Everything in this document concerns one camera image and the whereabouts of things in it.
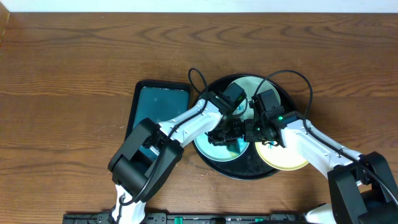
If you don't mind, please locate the mint plate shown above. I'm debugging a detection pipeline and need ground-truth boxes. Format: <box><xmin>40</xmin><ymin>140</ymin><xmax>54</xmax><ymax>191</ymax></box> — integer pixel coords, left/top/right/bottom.
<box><xmin>194</xmin><ymin>134</ymin><xmax>249</xmax><ymax>162</ymax></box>
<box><xmin>232</xmin><ymin>76</ymin><xmax>280</xmax><ymax>121</ymax></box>

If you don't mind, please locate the yellow plate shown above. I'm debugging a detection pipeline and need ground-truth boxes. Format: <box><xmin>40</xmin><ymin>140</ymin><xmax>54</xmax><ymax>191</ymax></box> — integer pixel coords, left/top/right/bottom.
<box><xmin>255</xmin><ymin>141</ymin><xmax>308</xmax><ymax>171</ymax></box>

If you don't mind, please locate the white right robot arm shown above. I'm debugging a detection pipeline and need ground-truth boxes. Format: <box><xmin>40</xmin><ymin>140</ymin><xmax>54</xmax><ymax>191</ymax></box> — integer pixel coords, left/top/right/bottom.
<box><xmin>244</xmin><ymin>111</ymin><xmax>397</xmax><ymax>223</ymax></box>

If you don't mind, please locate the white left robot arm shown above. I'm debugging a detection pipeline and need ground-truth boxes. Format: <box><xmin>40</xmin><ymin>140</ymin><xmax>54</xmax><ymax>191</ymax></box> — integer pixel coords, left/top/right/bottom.
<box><xmin>108</xmin><ymin>90</ymin><xmax>246</xmax><ymax>223</ymax></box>

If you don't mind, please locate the round black tray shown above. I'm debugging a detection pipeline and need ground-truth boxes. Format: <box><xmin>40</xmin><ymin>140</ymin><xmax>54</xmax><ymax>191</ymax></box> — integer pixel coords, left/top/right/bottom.
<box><xmin>193</xmin><ymin>73</ymin><xmax>279</xmax><ymax>180</ymax></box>

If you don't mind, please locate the mint plate at tray back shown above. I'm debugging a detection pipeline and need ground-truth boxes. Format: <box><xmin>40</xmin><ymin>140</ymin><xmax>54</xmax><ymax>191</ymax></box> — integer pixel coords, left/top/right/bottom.
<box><xmin>232</xmin><ymin>76</ymin><xmax>280</xmax><ymax>121</ymax></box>

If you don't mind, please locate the black rectangular water tub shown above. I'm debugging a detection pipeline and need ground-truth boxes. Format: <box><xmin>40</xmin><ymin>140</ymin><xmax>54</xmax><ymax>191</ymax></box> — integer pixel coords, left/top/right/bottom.
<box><xmin>125</xmin><ymin>80</ymin><xmax>191</xmax><ymax>138</ymax></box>

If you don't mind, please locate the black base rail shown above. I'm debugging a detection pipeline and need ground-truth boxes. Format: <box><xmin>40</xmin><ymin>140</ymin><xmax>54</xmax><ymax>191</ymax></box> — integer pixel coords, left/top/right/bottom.
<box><xmin>62</xmin><ymin>212</ymin><xmax>307</xmax><ymax>224</ymax></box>

